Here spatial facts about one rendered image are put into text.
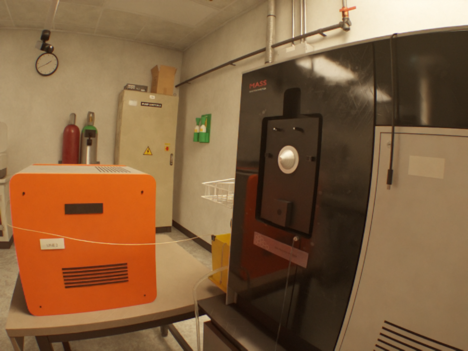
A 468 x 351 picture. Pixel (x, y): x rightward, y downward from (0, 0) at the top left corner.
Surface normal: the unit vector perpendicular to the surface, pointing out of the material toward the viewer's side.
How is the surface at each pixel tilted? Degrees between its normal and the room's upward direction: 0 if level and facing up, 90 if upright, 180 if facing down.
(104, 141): 90
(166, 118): 90
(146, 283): 90
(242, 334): 0
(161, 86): 90
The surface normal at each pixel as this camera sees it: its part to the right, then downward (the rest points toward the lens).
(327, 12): -0.82, 0.00
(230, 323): 0.07, -0.99
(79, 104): 0.58, 0.11
